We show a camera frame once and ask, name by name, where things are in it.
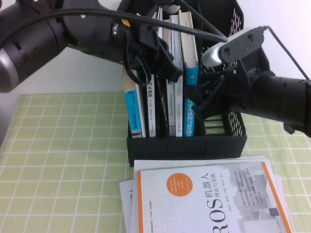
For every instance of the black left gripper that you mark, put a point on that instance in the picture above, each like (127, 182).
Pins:
(145, 36)

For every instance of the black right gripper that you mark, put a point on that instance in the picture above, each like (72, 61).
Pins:
(233, 85)

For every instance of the blue spine book yellow cover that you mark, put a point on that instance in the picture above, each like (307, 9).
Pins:
(190, 121)

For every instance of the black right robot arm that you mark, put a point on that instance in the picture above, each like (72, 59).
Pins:
(279, 97)

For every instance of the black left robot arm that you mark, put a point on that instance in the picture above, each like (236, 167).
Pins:
(29, 48)

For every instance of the white book orange spine band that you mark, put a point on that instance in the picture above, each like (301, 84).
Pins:
(179, 109)

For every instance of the grey spine book dark cover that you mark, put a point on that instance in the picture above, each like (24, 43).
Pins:
(171, 109)

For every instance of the white spine book black letters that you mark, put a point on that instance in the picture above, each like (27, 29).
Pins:
(150, 109)

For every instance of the black plastic book holder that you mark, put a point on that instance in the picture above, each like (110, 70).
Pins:
(184, 148)

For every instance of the cyan spine book tan pages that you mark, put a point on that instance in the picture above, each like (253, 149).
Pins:
(132, 114)

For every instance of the white orange ROS book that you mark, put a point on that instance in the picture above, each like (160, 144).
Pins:
(194, 206)

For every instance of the white book red print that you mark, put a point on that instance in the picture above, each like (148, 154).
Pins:
(126, 201)

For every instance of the green checkered tablecloth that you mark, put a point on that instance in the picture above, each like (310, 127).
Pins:
(60, 145)

